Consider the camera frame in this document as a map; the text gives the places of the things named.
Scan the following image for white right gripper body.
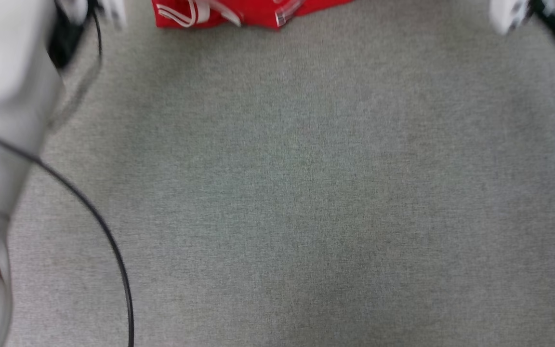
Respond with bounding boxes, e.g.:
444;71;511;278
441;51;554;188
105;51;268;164
489;0;532;36

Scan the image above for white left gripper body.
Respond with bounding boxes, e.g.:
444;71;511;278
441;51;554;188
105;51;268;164
98;0;128;30

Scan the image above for red and white shirt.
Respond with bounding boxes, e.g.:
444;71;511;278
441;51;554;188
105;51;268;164
152;0;355;30

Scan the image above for grey fabric sofa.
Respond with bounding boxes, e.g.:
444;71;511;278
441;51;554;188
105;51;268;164
0;0;555;347

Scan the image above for thin black cable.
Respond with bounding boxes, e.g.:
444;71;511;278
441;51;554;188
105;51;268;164
91;7;104;61

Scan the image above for thick black cable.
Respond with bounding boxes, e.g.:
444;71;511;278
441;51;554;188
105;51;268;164
0;124;135;347

